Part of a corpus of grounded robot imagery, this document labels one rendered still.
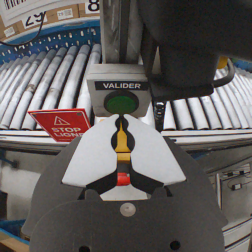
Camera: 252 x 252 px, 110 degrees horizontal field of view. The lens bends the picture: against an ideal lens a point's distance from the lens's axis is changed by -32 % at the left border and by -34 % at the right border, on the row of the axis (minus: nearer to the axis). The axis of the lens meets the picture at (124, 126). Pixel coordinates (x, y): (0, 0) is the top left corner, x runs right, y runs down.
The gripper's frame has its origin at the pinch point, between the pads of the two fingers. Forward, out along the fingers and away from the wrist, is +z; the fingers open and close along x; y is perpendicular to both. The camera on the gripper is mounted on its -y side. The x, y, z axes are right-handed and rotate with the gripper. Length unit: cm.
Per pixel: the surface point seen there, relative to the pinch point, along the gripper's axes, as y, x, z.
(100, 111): 0.9, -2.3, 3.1
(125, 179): 10.9, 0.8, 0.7
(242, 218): 114, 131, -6
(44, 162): 76, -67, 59
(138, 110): 0.8, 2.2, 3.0
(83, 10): -30, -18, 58
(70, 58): -5, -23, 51
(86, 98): 8.0, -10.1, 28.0
